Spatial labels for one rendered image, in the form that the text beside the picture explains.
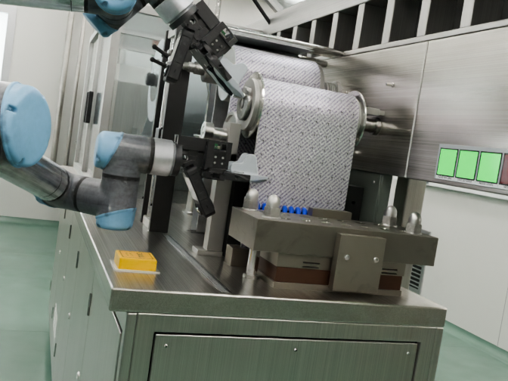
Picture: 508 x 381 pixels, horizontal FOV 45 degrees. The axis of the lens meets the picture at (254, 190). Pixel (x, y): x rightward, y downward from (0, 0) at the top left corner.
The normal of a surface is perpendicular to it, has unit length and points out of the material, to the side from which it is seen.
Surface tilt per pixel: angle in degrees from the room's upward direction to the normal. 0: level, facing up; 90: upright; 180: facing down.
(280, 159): 90
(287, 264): 90
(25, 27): 90
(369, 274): 90
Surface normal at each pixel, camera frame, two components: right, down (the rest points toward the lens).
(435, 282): -0.93, -0.11
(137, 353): 0.33, 0.11
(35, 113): 0.97, 0.11
